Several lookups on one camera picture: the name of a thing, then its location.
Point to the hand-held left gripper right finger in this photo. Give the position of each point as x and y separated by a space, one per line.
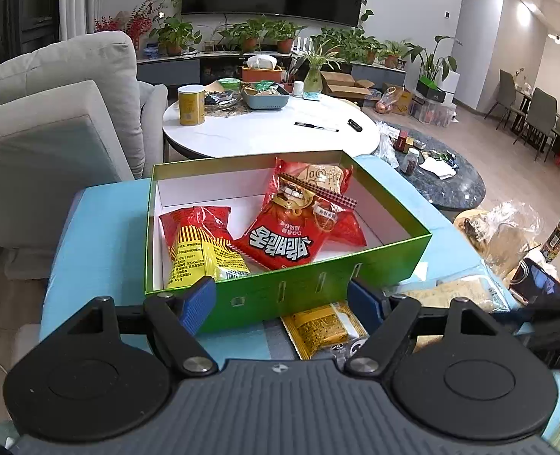
365 301

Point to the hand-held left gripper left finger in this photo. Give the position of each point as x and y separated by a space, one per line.
197 303

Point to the green cardboard box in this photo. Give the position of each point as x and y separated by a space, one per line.
308 289

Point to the red yellow striped snack packet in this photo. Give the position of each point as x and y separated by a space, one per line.
199 241

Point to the clear brown-label snack packet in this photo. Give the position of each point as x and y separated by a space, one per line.
450 294

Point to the red cartoon snack packet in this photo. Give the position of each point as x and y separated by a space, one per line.
284 241

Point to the black smartphone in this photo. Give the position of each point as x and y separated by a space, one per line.
541 282

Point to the dark drink can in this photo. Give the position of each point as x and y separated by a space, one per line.
559 239

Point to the crumpled clear plastic bag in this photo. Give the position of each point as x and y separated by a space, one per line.
503 237

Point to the wooden round table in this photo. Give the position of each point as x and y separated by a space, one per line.
465 220

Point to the dark marble round table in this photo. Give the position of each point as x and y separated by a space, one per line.
450 189

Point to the brown spice jar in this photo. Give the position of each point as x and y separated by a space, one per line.
411 163

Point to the white paper napkin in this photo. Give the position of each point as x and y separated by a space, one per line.
436 168

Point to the black pen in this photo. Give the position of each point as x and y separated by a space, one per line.
315 127

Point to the white round table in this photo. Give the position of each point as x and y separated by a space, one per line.
270 137

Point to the yellow can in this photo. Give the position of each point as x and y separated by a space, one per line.
192 106

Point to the grey dining chair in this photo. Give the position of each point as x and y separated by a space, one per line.
503 97
538 118

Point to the blue basket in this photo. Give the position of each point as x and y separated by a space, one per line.
266 100

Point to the open cardboard box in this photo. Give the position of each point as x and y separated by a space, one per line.
344 87

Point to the black green gift box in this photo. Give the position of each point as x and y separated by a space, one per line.
431 91

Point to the small white cup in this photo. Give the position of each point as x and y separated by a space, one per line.
298 89

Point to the glass vase with plant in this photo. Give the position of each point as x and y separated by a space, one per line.
314 78

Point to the grey sofa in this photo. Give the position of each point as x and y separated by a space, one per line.
47 128

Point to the grey television cabinet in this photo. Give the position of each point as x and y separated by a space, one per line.
175 68

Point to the orange tissue box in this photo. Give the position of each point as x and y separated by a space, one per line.
261 73

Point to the small potted green plant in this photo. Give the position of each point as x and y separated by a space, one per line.
393 54

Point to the large leaf plant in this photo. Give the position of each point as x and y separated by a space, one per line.
431 59

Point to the bushy potted green plant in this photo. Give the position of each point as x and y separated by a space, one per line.
351 45

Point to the red flower plant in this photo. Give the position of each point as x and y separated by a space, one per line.
133 23

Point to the white curtain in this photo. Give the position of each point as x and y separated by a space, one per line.
81 0

